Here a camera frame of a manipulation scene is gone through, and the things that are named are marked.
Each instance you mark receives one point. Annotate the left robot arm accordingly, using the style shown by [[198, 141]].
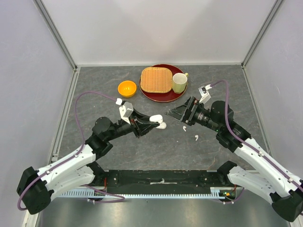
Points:
[[38, 187]]

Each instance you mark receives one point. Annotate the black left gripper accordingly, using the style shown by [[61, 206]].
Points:
[[141, 124]]

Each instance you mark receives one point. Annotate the white earbud charging case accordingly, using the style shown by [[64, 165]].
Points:
[[162, 126]]

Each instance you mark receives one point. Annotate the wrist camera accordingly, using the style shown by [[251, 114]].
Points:
[[125, 110], [205, 95]]

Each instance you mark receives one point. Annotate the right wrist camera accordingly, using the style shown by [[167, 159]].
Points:
[[205, 95]]

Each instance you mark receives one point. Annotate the woven bamboo basket tray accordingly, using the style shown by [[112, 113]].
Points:
[[156, 80]]

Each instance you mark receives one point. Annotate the small white charging case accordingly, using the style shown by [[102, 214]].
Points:
[[156, 118]]

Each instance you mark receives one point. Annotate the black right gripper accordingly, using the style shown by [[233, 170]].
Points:
[[185, 113]]

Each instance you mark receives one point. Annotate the aluminium frame post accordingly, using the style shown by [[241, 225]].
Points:
[[265, 26], [55, 32]]

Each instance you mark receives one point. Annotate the aluminium frame post right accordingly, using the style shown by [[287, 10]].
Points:
[[265, 26]]

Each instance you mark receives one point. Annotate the pale green mug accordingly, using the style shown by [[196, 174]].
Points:
[[179, 82]]

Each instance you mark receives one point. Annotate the aluminium frame post left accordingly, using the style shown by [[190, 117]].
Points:
[[55, 32]]

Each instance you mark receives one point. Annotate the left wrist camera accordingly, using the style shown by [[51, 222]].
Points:
[[125, 110]]

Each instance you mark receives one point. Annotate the light blue cable duct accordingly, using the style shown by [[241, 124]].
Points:
[[91, 194]]

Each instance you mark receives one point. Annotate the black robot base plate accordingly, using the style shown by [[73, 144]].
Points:
[[160, 181]]

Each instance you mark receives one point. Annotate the red round lacquer tray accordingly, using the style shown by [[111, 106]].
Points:
[[169, 96]]

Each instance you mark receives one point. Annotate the orange plastic bowl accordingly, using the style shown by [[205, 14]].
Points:
[[127, 88]]

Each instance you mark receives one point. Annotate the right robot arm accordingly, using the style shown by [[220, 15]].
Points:
[[275, 184]]

